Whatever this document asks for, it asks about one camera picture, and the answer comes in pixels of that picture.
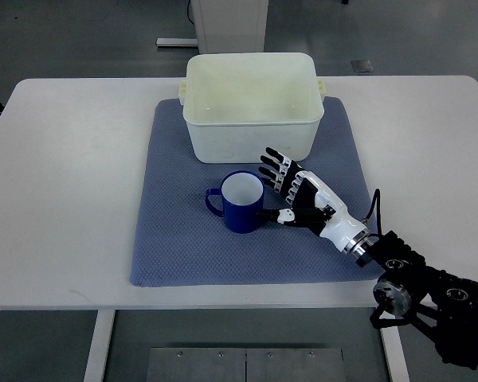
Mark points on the grey floor outlet plate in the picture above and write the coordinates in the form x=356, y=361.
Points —
x=362, y=66

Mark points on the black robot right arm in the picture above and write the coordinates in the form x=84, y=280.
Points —
x=441, y=306

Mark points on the blue textured mat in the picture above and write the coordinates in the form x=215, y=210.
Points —
x=180, y=242

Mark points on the white table right leg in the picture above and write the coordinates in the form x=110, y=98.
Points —
x=395, y=358

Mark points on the white plastic box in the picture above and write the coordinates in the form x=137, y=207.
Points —
x=237, y=104

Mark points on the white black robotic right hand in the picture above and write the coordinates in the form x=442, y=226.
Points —
x=311, y=204

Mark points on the white table left leg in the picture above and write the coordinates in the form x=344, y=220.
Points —
x=98, y=352

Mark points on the blue mug white inside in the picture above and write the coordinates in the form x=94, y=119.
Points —
x=238, y=201

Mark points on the white pedestal column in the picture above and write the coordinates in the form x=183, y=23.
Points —
x=223, y=27

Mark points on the white table leg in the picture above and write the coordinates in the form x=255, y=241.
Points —
x=98, y=352
x=395, y=358

